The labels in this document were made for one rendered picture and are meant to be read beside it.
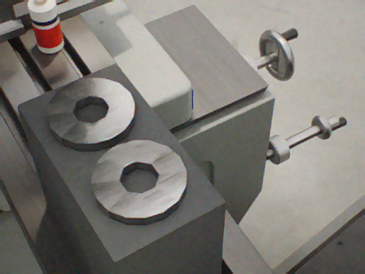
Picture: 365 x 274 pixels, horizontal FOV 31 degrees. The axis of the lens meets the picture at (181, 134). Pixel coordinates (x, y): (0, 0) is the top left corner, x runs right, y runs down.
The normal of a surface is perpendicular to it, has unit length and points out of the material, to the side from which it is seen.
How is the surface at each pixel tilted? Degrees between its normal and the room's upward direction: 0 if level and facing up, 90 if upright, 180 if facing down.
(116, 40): 0
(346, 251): 0
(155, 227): 0
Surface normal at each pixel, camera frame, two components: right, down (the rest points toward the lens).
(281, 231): -0.01, -0.63
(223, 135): 0.51, 0.67
